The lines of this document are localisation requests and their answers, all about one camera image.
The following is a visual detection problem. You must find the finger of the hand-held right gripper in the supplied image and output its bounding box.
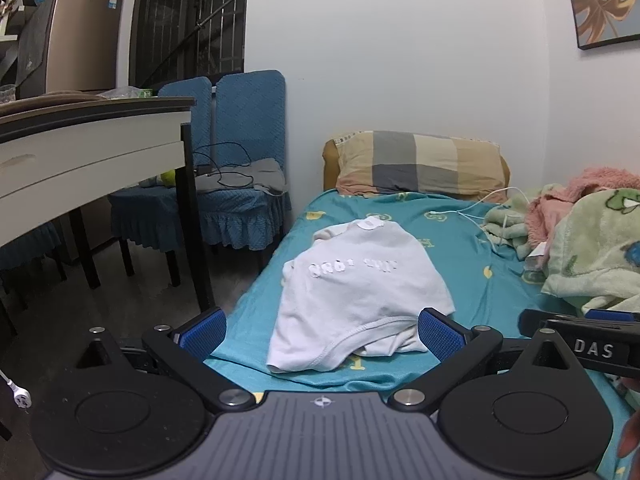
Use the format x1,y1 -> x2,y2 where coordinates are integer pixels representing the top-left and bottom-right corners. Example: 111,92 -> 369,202
519,308 -> 591,337
584,308 -> 640,323

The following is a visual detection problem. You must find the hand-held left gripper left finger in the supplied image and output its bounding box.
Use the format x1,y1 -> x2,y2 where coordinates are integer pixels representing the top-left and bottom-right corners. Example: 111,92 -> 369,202
75,308 -> 256,413

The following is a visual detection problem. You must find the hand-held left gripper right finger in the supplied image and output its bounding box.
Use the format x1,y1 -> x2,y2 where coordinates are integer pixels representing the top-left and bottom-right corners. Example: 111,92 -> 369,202
387,308 -> 581,413

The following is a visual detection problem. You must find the white t-shirt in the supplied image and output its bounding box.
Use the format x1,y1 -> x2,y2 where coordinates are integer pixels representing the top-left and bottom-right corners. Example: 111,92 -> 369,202
266,214 -> 456,375

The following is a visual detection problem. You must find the person's right hand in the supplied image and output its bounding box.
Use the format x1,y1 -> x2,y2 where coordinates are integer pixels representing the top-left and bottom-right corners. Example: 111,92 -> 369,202
616,376 -> 640,461

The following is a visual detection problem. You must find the green fleece blanket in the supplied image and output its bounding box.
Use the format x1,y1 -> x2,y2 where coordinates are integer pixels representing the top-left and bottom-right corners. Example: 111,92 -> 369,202
482,185 -> 640,316

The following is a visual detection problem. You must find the teal bed sheet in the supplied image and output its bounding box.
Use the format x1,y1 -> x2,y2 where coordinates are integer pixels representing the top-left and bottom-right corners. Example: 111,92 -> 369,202
205,187 -> 640,480

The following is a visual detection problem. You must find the pink fleece blanket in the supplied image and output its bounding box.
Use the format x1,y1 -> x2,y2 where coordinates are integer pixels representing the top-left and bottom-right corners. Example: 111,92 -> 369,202
525,167 -> 640,261

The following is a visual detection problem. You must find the plaid pillow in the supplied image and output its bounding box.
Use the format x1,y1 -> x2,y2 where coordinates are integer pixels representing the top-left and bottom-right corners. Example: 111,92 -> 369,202
334,130 -> 506,198

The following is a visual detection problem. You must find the grey cloth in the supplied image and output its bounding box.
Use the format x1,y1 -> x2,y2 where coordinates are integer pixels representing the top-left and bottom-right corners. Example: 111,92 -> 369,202
140,157 -> 289,197

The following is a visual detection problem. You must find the white power plug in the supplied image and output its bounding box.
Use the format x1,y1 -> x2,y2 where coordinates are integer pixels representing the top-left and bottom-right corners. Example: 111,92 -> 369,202
0,369 -> 34,411

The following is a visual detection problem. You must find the blue covered chair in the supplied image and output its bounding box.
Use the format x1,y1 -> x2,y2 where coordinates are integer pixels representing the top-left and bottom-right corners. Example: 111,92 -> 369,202
107,76 -> 213,278
167,70 -> 292,288
0,220 -> 67,311

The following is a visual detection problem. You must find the brown cushion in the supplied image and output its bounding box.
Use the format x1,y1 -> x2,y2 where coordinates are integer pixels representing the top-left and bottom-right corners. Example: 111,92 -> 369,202
322,137 -> 512,193

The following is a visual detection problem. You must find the white table with black legs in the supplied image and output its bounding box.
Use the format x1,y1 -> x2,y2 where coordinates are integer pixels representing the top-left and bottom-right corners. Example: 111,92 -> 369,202
0,92 -> 217,441

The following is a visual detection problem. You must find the clear plastic bag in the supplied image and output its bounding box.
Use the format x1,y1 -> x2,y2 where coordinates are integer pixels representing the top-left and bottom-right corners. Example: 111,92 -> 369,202
97,86 -> 157,100

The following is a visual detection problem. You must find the black grille door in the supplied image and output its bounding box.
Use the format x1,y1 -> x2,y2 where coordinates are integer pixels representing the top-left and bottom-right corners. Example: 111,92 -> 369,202
129,0 -> 250,94

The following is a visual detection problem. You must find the gold refrigerator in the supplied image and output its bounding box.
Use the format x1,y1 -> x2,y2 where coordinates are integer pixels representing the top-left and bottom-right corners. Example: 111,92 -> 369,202
15,0 -> 125,99

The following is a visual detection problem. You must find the white charging cable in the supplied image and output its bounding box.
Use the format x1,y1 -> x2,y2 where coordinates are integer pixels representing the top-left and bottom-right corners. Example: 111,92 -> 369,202
429,187 -> 537,257

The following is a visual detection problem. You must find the black cable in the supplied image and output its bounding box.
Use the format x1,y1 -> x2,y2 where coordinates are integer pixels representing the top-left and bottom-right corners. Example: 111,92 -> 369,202
191,141 -> 257,187

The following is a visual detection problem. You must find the leaf wall picture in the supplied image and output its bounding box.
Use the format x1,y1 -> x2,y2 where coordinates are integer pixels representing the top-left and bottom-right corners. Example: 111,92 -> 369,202
561,0 -> 640,51

